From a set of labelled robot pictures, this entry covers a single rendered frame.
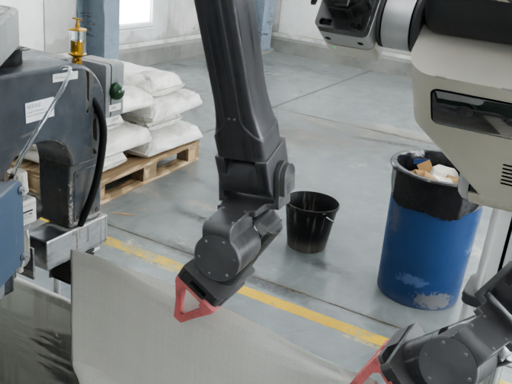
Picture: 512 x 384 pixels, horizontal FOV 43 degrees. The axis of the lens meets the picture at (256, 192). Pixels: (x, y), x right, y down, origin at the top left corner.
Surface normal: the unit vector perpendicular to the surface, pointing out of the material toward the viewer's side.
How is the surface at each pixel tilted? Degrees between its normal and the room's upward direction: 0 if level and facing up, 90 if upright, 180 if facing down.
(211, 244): 91
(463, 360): 80
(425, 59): 40
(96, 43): 90
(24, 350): 90
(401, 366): 46
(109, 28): 90
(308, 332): 0
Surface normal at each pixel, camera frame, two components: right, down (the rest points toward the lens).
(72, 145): 0.87, 0.25
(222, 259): -0.43, 0.30
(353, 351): 0.10, -0.93
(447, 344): -0.61, 0.05
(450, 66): -0.23, -0.53
